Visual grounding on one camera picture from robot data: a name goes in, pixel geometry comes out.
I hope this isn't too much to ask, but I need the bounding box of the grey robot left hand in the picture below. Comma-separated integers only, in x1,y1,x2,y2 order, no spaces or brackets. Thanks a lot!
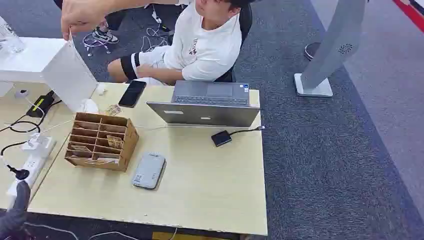
0,180,32,240

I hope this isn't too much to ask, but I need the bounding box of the white panel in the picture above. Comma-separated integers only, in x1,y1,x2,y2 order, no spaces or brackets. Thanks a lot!
42,30,99,114

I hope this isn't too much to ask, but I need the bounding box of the white power strip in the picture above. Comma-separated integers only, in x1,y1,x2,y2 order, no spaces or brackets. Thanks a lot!
6,135,58,208

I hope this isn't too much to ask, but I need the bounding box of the white charger plug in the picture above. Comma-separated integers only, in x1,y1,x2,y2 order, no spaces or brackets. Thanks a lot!
21,132,51,152

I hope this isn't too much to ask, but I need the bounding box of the long card in slot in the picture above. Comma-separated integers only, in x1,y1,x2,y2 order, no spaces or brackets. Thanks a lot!
67,156,121,167

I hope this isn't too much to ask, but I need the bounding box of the black power brick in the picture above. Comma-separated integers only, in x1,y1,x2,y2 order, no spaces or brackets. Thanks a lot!
25,94,56,119

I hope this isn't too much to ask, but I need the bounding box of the card standing in slot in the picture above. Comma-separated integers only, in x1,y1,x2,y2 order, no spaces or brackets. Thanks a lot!
106,135,124,150

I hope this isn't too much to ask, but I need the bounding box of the white crumpled tissue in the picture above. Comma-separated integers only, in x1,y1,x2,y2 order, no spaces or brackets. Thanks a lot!
78,98,100,115

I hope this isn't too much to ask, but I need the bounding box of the wooden card box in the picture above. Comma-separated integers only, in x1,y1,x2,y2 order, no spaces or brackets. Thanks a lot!
64,112,140,173

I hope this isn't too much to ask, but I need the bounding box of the grey flat card reader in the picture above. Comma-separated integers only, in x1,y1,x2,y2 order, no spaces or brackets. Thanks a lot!
131,151,167,191

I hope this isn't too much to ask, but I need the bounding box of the white box stand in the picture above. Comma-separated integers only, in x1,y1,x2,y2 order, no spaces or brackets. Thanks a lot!
0,36,68,84

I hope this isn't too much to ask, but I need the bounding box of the black smartphone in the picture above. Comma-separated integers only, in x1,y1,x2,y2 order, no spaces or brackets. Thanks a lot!
118,80,148,109

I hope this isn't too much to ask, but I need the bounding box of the yellow board under desk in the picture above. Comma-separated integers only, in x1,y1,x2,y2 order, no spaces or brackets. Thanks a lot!
151,231,240,240

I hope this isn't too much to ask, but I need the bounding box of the clear plastic container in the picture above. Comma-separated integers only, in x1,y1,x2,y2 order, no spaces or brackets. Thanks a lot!
0,15,26,55

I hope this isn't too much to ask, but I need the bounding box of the black and white sneaker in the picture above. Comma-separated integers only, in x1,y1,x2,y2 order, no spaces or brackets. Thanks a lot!
92,27,120,45

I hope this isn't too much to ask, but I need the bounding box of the person's hand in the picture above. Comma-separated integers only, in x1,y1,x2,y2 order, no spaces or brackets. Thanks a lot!
60,0,112,41

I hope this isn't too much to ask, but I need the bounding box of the grey laptop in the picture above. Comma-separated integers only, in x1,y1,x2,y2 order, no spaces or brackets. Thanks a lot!
146,80,261,128

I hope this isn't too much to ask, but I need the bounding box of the black adapter hub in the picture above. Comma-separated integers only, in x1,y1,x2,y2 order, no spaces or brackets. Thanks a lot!
210,129,233,148

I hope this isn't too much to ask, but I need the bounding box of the seated person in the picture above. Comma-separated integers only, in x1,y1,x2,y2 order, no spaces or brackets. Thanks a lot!
107,0,257,86

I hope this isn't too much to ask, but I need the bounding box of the black round floor base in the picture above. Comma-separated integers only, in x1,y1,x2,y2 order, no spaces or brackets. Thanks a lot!
304,41,323,62

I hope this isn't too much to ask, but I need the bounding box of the grey floor stand kiosk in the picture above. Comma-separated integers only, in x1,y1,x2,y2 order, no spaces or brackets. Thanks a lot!
293,0,368,98

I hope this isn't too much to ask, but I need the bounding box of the red floor strip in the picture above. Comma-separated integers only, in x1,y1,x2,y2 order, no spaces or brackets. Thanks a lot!
392,0,424,34

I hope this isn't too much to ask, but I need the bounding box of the black plug with cable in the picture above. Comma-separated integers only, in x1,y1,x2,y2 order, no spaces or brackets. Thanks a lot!
0,141,31,182

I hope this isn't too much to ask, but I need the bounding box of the white cable under desk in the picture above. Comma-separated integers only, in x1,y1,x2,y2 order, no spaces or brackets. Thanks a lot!
22,221,179,240

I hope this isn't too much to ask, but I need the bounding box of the black looped cable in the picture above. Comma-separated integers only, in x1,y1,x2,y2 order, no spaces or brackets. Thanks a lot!
0,99,63,134

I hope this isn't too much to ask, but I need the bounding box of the white floor cable tangle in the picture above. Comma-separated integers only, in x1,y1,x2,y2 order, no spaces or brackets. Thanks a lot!
140,6,170,53
82,32,113,58

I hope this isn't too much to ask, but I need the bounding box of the black hub cable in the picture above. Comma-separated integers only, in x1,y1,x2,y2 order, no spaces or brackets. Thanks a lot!
229,125,266,137

